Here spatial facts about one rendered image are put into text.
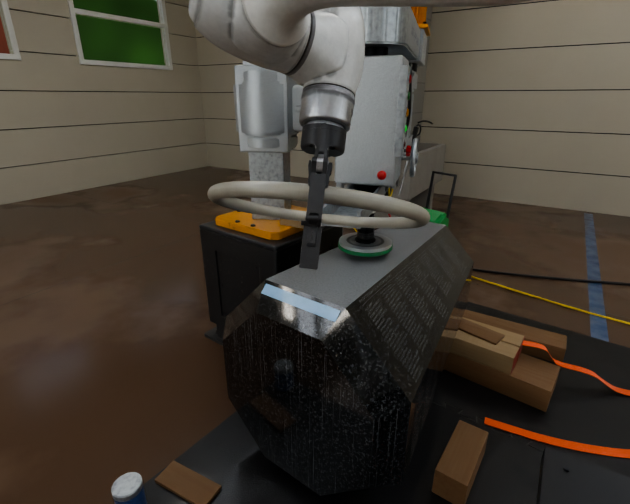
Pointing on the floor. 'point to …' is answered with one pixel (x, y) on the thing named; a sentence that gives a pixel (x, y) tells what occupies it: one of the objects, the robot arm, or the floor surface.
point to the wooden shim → (188, 484)
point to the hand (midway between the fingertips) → (310, 248)
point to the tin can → (129, 489)
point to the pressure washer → (448, 202)
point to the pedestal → (246, 265)
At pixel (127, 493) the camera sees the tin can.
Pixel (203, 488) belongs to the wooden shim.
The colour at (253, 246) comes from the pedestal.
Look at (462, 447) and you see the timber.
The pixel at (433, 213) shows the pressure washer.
